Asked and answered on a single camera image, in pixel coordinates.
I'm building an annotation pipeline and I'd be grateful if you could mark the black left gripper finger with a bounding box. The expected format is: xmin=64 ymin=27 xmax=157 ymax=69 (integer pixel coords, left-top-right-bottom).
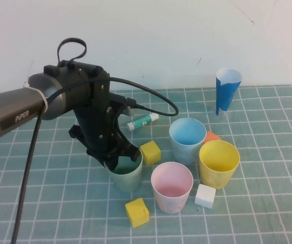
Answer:
xmin=125 ymin=145 xmax=140 ymax=162
xmin=104 ymin=155 xmax=122 ymax=171

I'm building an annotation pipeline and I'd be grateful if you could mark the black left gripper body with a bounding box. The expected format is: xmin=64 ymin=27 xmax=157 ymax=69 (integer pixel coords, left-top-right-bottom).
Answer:
xmin=68 ymin=62 xmax=139 ymax=164

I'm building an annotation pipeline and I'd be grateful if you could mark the green plastic cup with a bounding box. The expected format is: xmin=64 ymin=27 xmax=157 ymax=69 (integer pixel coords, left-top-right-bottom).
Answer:
xmin=104 ymin=149 xmax=143 ymax=193

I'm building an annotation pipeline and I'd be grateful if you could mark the yellow plastic cup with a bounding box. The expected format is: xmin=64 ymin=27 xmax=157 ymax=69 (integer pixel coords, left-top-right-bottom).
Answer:
xmin=199 ymin=140 xmax=241 ymax=190

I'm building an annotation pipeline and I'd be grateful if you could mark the yellow foam cube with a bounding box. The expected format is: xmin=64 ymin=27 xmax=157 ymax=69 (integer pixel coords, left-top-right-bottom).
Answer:
xmin=139 ymin=141 xmax=162 ymax=167
xmin=125 ymin=197 xmax=150 ymax=228

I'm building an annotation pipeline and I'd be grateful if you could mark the green white glue stick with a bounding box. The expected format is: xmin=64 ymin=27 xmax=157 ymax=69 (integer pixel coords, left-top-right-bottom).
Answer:
xmin=127 ymin=113 xmax=160 ymax=132

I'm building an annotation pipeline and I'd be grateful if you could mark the blue plastic cup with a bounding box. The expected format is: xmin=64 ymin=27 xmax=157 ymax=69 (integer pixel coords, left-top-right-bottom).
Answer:
xmin=168 ymin=117 xmax=207 ymax=165

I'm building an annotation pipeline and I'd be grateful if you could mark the white zip tie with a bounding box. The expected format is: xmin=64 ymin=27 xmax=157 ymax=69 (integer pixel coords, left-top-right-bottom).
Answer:
xmin=23 ymin=82 xmax=49 ymax=114

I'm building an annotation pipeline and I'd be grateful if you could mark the pink plastic cup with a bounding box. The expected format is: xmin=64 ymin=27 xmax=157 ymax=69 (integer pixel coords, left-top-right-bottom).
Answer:
xmin=151 ymin=162 xmax=194 ymax=214

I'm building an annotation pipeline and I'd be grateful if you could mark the green grid tablecloth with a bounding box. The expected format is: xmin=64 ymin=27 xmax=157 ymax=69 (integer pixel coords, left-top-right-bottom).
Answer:
xmin=0 ymin=85 xmax=292 ymax=244

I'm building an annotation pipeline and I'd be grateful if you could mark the orange foam cube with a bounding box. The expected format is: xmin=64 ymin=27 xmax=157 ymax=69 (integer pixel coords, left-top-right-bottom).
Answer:
xmin=203 ymin=131 xmax=222 ymax=144

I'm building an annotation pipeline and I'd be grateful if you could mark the white foam cube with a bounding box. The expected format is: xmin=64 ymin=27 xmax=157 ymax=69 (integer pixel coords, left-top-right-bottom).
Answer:
xmin=194 ymin=184 xmax=217 ymax=209

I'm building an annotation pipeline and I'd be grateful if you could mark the blue paper cone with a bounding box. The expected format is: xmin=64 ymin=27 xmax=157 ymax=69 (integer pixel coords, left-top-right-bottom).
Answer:
xmin=215 ymin=68 xmax=243 ymax=116

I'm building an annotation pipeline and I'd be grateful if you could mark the black left arm looped cable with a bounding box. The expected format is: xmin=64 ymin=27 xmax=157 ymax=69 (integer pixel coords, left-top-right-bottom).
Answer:
xmin=56 ymin=37 xmax=87 ymax=67

